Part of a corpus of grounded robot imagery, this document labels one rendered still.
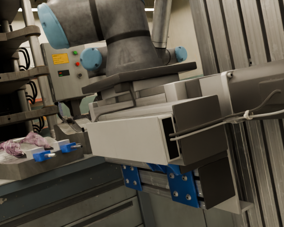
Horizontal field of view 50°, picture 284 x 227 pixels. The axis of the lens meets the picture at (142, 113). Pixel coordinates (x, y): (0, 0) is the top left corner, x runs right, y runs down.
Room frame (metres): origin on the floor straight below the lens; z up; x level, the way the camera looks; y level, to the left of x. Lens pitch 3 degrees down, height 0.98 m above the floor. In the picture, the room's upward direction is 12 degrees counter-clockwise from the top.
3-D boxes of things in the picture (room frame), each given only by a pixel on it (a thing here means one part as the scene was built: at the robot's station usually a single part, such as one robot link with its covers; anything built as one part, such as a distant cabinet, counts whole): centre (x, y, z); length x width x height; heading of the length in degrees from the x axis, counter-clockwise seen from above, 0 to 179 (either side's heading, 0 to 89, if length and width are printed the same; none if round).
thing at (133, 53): (0.79, -0.01, 1.09); 0.15 x 0.15 x 0.10
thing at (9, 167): (1.21, 0.53, 0.86); 0.50 x 0.26 x 0.11; 50
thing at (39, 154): (1.00, 0.35, 0.86); 0.13 x 0.05 x 0.05; 50
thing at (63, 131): (1.47, 0.27, 0.87); 0.50 x 0.26 x 0.14; 33
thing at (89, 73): (1.18, 0.14, 1.14); 0.09 x 0.08 x 0.11; 1
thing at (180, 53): (1.48, -0.20, 1.14); 0.11 x 0.11 x 0.08; 41
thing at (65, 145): (1.08, 0.28, 0.86); 0.13 x 0.05 x 0.05; 50
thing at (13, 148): (1.21, 0.52, 0.90); 0.26 x 0.18 x 0.08; 50
